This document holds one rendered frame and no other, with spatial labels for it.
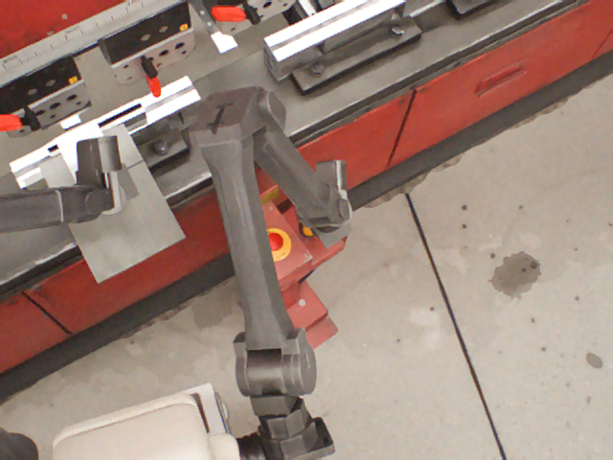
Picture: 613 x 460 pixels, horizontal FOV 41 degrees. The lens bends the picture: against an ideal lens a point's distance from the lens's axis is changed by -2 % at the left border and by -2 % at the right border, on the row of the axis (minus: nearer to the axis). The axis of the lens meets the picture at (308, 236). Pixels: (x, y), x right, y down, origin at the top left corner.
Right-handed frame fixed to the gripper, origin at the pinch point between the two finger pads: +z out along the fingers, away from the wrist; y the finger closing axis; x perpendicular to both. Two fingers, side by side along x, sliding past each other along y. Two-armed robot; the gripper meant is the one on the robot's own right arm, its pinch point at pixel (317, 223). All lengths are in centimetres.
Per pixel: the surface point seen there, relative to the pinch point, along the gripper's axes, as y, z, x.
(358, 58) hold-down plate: 24.5, -4.3, -26.1
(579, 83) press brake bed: -10, 76, -119
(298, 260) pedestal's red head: -4.2, 1.2, 7.4
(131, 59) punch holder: 40, -36, 19
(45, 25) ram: 46, -54, 30
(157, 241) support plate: 13.6, -17.2, 30.8
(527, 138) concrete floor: -16, 79, -93
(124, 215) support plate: 21.1, -15.3, 33.1
